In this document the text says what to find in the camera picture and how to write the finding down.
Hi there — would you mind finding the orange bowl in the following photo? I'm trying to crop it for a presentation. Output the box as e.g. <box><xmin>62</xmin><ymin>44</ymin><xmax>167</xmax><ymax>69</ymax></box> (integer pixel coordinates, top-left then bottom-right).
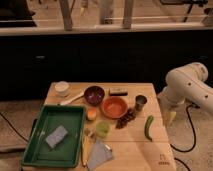
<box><xmin>101</xmin><ymin>96</ymin><xmax>128</xmax><ymax>119</ymax></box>

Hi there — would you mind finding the purple bowl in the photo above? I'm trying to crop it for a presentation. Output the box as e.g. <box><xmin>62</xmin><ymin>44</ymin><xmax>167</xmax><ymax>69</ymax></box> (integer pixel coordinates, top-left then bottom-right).
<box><xmin>84</xmin><ymin>86</ymin><xmax>105</xmax><ymax>106</ymax></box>

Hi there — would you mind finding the black cable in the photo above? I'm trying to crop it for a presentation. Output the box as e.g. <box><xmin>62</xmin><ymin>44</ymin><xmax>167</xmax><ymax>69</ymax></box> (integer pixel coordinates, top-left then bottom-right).
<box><xmin>169</xmin><ymin>104</ymin><xmax>200</xmax><ymax>171</ymax></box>
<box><xmin>0</xmin><ymin>112</ymin><xmax>30</xmax><ymax>144</ymax></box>

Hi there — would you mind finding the green plastic tray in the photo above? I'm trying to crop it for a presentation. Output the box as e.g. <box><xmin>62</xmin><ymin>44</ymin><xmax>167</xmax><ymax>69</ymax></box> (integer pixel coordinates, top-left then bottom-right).
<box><xmin>22</xmin><ymin>105</ymin><xmax>85</xmax><ymax>168</ymax></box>

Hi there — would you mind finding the dark metal cup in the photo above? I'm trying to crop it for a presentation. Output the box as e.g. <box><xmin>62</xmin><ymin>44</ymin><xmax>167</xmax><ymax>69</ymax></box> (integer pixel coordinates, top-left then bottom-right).
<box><xmin>135</xmin><ymin>95</ymin><xmax>147</xmax><ymax>111</ymax></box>

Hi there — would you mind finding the black cable right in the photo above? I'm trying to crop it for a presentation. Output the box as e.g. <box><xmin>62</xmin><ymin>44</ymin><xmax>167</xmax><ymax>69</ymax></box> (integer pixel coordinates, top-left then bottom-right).
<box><xmin>169</xmin><ymin>104</ymin><xmax>200</xmax><ymax>171</ymax></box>

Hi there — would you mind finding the light green plastic cup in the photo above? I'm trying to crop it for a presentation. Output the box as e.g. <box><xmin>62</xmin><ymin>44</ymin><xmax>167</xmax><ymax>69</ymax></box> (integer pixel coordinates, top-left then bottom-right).
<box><xmin>96</xmin><ymin>121</ymin><xmax>110</xmax><ymax>138</ymax></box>

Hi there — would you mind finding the white cup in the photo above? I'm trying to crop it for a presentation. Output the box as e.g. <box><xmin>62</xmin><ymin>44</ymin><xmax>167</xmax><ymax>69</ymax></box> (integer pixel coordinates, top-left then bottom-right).
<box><xmin>54</xmin><ymin>81</ymin><xmax>70</xmax><ymax>97</ymax></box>

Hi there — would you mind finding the grey sponge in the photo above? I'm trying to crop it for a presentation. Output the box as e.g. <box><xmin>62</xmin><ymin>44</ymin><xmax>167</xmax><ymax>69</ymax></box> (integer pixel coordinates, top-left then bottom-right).
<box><xmin>45</xmin><ymin>125</ymin><xmax>68</xmax><ymax>148</ymax></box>

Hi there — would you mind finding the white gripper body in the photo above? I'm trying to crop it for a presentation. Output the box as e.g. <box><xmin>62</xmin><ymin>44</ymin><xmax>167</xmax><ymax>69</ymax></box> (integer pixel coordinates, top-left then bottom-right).
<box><xmin>162</xmin><ymin>104</ymin><xmax>177</xmax><ymax>126</ymax></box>

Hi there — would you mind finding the orange fruit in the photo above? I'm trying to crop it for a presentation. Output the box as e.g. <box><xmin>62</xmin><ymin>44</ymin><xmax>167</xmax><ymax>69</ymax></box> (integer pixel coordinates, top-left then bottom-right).
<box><xmin>86</xmin><ymin>108</ymin><xmax>97</xmax><ymax>121</ymax></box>

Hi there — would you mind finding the white spoon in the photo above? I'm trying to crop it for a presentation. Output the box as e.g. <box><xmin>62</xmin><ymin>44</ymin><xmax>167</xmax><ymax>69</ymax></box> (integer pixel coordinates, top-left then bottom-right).
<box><xmin>59</xmin><ymin>91</ymin><xmax>84</xmax><ymax>106</ymax></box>

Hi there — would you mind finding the brown dried grapes bunch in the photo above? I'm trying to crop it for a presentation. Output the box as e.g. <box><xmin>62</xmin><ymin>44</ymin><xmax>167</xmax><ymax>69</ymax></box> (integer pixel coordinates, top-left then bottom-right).
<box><xmin>116</xmin><ymin>108</ymin><xmax>136</xmax><ymax>129</ymax></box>

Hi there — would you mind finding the grey cloth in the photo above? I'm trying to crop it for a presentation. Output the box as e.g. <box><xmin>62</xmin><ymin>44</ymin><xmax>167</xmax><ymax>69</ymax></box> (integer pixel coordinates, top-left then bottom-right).
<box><xmin>87</xmin><ymin>140</ymin><xmax>114</xmax><ymax>171</ymax></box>

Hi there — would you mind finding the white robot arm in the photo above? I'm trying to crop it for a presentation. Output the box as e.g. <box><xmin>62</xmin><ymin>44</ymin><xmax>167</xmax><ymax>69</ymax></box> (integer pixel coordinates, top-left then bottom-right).
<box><xmin>157</xmin><ymin>62</ymin><xmax>213</xmax><ymax>126</ymax></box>

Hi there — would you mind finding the black cable left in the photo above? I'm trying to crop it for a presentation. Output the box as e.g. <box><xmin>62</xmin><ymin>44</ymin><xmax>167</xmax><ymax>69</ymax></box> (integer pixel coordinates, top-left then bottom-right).
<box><xmin>0</xmin><ymin>112</ymin><xmax>30</xmax><ymax>144</ymax></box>

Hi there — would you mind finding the wooden fork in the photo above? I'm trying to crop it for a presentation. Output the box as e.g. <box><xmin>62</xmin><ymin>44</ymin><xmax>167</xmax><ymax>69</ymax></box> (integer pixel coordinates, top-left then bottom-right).
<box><xmin>82</xmin><ymin>129</ymin><xmax>93</xmax><ymax>166</ymax></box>

